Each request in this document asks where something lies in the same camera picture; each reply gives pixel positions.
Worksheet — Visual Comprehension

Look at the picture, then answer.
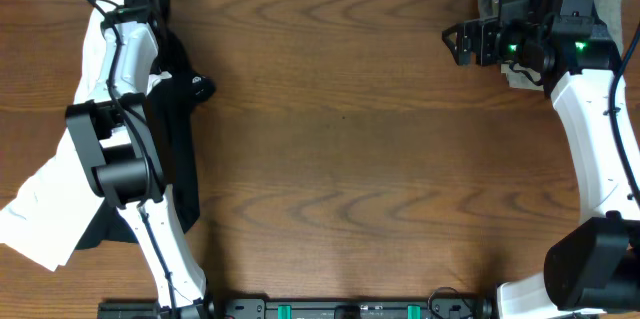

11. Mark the white t-shirt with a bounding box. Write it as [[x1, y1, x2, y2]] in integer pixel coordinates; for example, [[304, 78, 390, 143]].
[[1, 9, 115, 271]]

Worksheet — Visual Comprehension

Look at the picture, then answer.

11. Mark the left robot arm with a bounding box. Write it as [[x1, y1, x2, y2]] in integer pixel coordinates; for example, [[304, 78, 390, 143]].
[[66, 0, 214, 318]]

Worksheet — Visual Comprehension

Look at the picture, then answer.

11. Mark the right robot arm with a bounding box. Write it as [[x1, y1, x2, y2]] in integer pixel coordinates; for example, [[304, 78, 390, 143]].
[[442, 0, 639, 318]]

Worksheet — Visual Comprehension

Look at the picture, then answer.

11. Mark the black t-shirt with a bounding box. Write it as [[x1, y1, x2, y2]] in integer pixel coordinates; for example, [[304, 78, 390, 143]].
[[75, 0, 216, 250]]

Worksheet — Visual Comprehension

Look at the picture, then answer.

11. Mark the folded olive grey garment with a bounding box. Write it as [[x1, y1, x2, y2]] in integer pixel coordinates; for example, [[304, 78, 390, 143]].
[[477, 0, 623, 91]]

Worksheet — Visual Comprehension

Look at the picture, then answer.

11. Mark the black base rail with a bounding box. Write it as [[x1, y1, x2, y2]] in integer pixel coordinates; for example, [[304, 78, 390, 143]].
[[97, 294, 497, 319]]

